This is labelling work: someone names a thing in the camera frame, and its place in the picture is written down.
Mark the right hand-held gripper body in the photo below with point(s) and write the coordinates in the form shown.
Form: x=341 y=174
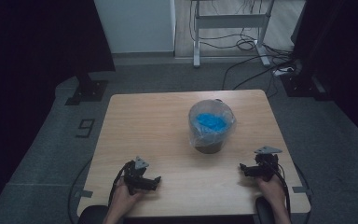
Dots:
x=265 y=165

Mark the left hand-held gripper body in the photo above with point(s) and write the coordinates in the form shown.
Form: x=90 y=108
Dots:
x=134 y=174

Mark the clear plastic container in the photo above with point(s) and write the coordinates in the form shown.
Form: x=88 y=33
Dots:
x=212 y=124

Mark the person's right hand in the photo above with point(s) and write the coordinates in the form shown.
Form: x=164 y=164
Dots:
x=272 y=188

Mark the person's left hand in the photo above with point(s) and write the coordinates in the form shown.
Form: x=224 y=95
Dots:
x=122 y=197

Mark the person's right knee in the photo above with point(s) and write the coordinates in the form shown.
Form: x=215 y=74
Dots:
x=263 y=212

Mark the person's knee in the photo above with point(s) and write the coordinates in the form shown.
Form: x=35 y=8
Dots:
x=263 y=212
x=93 y=215

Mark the grey tape strip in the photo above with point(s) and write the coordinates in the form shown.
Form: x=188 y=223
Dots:
x=84 y=193
x=302 y=189

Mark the person's left knee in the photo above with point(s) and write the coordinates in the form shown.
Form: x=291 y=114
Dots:
x=93 y=215

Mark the crumpled blue glove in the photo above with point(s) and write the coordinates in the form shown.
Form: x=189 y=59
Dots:
x=212 y=122

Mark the black stand base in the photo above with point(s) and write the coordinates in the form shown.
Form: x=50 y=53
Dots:
x=87 y=90
x=304 y=84

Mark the white power strip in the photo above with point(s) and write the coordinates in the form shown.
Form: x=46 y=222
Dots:
x=282 y=71

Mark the dark curtain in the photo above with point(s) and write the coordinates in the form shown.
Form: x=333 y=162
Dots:
x=31 y=56
x=345 y=56

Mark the white metal desk frame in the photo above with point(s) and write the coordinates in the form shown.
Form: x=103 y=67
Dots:
x=230 y=21

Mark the white wall panel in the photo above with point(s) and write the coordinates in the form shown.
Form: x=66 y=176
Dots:
x=135 y=26

